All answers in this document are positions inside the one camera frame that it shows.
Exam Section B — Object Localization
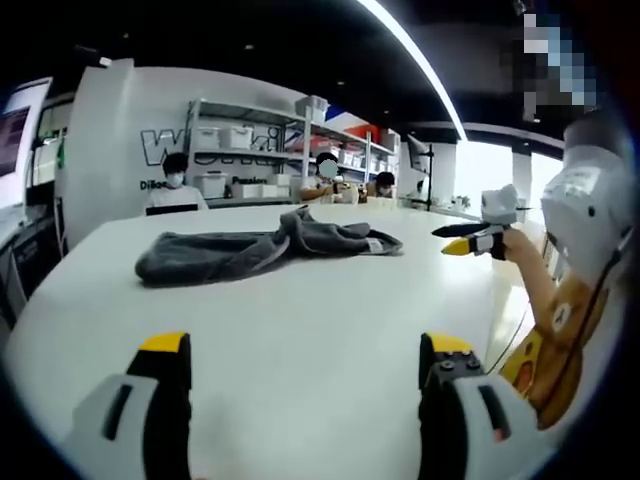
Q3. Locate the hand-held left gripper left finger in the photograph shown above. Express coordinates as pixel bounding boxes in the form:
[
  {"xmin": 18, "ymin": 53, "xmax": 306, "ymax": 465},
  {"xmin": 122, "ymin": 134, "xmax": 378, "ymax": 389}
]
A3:
[{"xmin": 62, "ymin": 331, "xmax": 193, "ymax": 480}]

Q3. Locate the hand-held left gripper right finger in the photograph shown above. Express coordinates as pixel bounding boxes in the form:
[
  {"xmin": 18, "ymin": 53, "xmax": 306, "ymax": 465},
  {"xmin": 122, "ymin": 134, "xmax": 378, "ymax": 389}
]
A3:
[{"xmin": 417, "ymin": 331, "xmax": 544, "ymax": 480}]

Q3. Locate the grey towel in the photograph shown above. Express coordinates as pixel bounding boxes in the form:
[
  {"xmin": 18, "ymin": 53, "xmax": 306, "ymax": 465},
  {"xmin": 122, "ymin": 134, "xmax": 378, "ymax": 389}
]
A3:
[{"xmin": 134, "ymin": 207, "xmax": 405, "ymax": 289}]

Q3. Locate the white grey chest-worn device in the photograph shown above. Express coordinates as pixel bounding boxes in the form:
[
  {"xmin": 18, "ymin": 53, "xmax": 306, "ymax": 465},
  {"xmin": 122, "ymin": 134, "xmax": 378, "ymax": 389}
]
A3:
[{"xmin": 539, "ymin": 112, "xmax": 636, "ymax": 281}]

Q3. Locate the grey metal shelf unit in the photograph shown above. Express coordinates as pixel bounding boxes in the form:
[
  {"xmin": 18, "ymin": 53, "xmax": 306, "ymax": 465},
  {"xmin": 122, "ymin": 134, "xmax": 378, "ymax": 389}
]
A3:
[
  {"xmin": 185, "ymin": 98, "xmax": 311, "ymax": 201},
  {"xmin": 307, "ymin": 122, "xmax": 401, "ymax": 176}
]

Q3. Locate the ceiling strip light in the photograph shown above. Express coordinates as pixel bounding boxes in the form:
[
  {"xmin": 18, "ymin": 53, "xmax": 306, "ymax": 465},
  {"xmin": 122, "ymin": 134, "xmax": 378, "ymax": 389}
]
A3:
[{"xmin": 357, "ymin": 0, "xmax": 464, "ymax": 144}]

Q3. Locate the white table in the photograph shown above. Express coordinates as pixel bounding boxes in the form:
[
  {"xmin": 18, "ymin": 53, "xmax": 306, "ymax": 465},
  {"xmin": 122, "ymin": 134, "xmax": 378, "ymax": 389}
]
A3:
[{"xmin": 0, "ymin": 203, "xmax": 531, "ymax": 480}]

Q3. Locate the black laptop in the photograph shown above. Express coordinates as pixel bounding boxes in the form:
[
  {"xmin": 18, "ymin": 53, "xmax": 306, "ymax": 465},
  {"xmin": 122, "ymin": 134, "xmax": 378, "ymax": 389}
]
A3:
[{"xmin": 144, "ymin": 202, "xmax": 199, "ymax": 217}]

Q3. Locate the pink screen monitor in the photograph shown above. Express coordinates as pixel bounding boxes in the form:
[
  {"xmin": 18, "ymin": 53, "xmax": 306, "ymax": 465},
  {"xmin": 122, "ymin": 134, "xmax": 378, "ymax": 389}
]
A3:
[{"xmin": 0, "ymin": 77, "xmax": 54, "ymax": 209}]

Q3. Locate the black device cable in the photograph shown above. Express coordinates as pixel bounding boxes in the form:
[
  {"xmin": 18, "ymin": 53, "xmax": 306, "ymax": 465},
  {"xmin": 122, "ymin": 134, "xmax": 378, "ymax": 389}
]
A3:
[{"xmin": 539, "ymin": 232, "xmax": 632, "ymax": 404}]

